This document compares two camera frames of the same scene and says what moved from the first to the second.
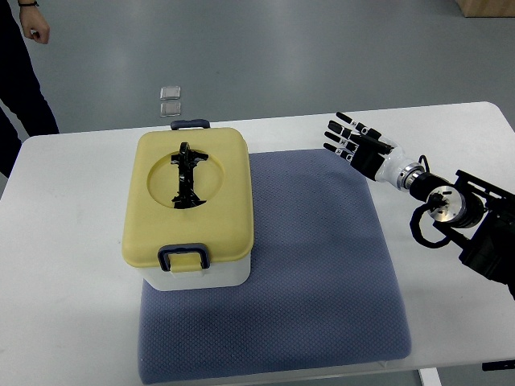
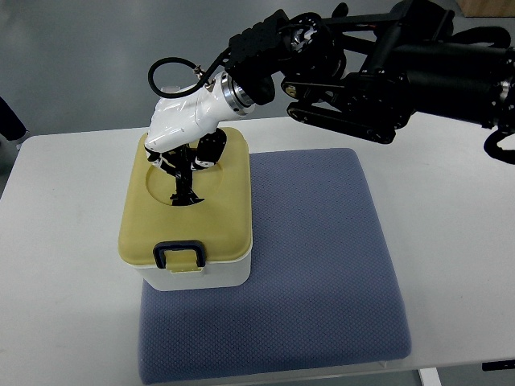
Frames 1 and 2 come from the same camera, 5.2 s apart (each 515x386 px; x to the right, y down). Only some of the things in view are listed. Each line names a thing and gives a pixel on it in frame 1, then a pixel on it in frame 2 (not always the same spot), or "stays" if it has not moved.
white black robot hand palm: x=382 y=166 to x=180 y=118
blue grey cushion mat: x=321 y=292 stays
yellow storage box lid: x=188 y=186 stays
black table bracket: x=498 y=365 stays
